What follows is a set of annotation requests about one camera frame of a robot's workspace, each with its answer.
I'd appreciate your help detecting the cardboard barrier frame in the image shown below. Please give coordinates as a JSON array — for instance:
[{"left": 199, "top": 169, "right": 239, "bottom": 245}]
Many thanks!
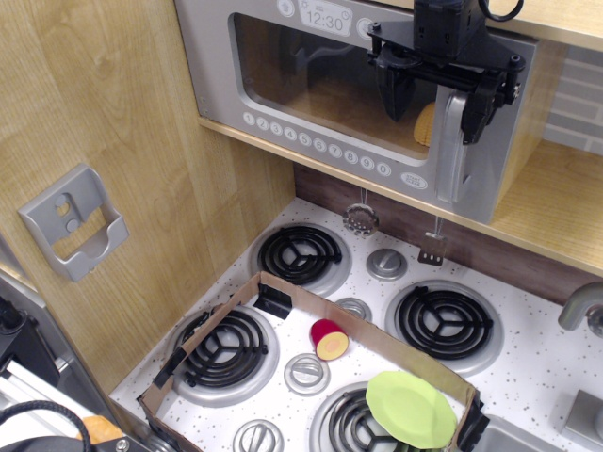
[{"left": 139, "top": 272, "right": 489, "bottom": 451}]

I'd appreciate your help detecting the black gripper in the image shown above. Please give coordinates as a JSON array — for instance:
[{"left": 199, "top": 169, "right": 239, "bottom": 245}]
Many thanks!
[{"left": 368, "top": 1, "right": 525, "bottom": 145}]

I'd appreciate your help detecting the black burner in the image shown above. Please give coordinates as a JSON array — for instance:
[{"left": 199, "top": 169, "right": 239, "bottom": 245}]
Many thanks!
[
  {"left": 182, "top": 310, "right": 271, "bottom": 390},
  {"left": 253, "top": 225, "right": 343, "bottom": 285},
  {"left": 393, "top": 284, "right": 495, "bottom": 361},
  {"left": 328, "top": 389, "right": 404, "bottom": 451}
]

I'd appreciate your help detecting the green toy plate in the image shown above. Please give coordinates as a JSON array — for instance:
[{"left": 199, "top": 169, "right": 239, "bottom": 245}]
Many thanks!
[{"left": 366, "top": 371, "right": 457, "bottom": 449}]

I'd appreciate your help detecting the grey stove knob front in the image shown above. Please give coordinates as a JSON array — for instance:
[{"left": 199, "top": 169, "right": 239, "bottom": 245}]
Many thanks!
[{"left": 233, "top": 419, "right": 285, "bottom": 452}]

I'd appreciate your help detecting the back left black burner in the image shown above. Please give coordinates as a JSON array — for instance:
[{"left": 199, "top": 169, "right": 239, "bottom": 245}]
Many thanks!
[{"left": 253, "top": 225, "right": 343, "bottom": 285}]

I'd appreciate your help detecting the yellow toy corn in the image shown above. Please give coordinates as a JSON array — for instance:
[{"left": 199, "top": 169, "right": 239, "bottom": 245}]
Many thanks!
[{"left": 413, "top": 102, "right": 435, "bottom": 147}]

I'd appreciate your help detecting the grey stove knob middle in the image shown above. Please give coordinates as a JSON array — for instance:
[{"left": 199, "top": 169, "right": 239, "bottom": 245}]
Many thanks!
[{"left": 335, "top": 298, "right": 372, "bottom": 322}]

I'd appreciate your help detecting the back right black burner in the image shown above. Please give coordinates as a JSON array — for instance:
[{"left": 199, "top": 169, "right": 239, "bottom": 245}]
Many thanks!
[{"left": 393, "top": 284, "right": 495, "bottom": 361}]

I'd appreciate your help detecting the grey toy faucet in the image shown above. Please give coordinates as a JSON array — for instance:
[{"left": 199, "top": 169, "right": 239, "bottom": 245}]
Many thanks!
[{"left": 558, "top": 282, "right": 602, "bottom": 338}]

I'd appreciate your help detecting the wooden shelf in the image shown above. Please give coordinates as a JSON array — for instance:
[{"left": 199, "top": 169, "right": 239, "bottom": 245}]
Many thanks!
[{"left": 198, "top": 117, "right": 602, "bottom": 277}]

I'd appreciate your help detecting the black device left edge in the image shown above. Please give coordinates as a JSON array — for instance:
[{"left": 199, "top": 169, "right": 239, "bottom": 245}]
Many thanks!
[{"left": 1, "top": 298, "right": 60, "bottom": 387}]

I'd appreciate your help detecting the red toy fruit half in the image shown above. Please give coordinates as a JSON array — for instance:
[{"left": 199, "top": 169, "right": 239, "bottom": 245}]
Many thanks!
[{"left": 310, "top": 318, "right": 350, "bottom": 361}]

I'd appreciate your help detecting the grey toy microwave door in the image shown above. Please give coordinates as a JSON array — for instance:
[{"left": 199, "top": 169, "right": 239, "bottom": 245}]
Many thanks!
[{"left": 175, "top": 1, "right": 538, "bottom": 223}]

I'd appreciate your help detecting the grey stove knob centre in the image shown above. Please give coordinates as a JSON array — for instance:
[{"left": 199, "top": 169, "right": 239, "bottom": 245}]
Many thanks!
[{"left": 284, "top": 353, "right": 331, "bottom": 396}]

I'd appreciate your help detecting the hanging metal spatula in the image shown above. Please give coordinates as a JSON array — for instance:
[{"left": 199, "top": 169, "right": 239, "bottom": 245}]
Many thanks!
[{"left": 417, "top": 217, "right": 448, "bottom": 266}]

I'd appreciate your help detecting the black braided cable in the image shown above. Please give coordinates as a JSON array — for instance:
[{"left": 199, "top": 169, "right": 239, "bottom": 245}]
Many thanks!
[{"left": 0, "top": 399, "right": 93, "bottom": 452}]

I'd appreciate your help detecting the front left black burner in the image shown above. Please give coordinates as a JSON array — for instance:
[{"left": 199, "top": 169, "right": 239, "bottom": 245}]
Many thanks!
[{"left": 182, "top": 310, "right": 271, "bottom": 390}]

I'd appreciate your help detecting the orange object bottom left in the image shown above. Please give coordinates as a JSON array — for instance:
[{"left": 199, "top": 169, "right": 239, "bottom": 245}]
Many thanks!
[{"left": 82, "top": 415, "right": 123, "bottom": 445}]

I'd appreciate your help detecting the hanging metal strainer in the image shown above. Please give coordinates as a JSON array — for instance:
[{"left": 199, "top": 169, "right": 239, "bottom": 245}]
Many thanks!
[{"left": 342, "top": 188, "right": 380, "bottom": 237}]

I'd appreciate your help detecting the grey toy sink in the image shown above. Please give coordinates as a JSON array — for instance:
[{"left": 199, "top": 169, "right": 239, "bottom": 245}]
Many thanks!
[{"left": 474, "top": 390, "right": 602, "bottom": 451}]

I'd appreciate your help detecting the grey wall phone holder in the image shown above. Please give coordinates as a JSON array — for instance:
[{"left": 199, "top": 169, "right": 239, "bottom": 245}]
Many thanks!
[{"left": 18, "top": 164, "right": 129, "bottom": 283}]

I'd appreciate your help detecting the front right black burner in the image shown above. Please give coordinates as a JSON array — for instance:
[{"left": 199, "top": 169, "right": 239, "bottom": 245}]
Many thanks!
[{"left": 328, "top": 389, "right": 404, "bottom": 451}]

